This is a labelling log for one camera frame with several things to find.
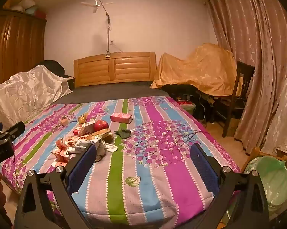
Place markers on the red and white box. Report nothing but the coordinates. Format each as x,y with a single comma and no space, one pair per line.
85,128

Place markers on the red apple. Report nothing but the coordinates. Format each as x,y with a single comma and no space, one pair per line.
101,125

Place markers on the grey bed sheet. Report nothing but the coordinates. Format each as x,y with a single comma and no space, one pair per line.
110,93

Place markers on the bin with green bag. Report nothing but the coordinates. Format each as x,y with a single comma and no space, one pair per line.
272,181

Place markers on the pink box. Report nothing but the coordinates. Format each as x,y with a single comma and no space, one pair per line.
120,118

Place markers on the wooden wardrobe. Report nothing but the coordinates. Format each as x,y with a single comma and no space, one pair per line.
17,45

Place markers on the crumpled red white carton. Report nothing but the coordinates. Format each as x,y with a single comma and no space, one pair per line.
64,142
60,157

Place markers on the yellow cloth cover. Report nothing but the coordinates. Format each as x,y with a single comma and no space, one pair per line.
200,69

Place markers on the dark green glove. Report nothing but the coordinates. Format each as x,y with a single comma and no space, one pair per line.
123,133

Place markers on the small tan cube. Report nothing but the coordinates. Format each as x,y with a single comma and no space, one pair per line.
65,122

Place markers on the green bucket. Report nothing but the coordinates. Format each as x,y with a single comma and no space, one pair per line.
190,109

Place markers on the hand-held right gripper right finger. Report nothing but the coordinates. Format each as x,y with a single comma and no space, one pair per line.
203,169

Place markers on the metal phone holder stand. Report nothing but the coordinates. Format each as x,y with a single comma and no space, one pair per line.
108,28

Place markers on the tan box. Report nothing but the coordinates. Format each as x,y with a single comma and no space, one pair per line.
109,137

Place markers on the wooden stool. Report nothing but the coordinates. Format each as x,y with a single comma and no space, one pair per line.
255,151

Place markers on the dark wooden chair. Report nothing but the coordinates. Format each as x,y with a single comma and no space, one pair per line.
243,76

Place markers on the wooden headboard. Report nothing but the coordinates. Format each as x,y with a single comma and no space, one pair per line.
114,69

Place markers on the white ceiling fan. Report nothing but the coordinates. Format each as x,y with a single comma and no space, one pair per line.
97,4

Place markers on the teal box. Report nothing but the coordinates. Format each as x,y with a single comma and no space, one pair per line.
31,10

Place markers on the patterned pink curtain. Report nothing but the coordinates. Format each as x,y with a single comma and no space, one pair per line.
253,52

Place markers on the black clothes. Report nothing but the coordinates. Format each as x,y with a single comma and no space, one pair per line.
52,66

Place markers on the cardboard box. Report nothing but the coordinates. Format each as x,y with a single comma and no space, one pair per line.
232,126

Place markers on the yellow wrapper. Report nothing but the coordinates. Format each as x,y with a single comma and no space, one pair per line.
82,119

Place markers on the striped floral bed sheet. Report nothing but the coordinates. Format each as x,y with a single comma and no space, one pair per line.
157,171

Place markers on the red packet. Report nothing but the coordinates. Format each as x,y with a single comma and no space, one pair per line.
184,102

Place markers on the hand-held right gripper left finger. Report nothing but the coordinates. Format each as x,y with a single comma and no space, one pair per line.
82,169

